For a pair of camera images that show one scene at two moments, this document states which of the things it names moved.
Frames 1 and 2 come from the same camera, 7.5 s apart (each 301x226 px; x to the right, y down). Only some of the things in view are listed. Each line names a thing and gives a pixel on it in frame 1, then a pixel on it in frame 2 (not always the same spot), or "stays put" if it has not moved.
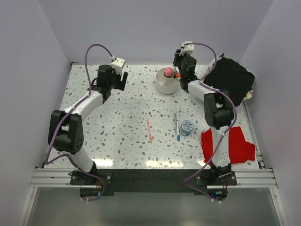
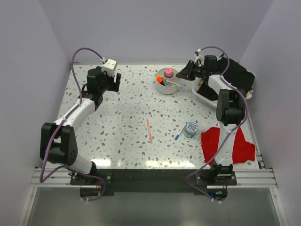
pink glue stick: x=169 y=71 stays put
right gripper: x=177 y=57 -> x=187 y=75
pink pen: x=149 y=131 stays put
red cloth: x=240 y=150 stays put
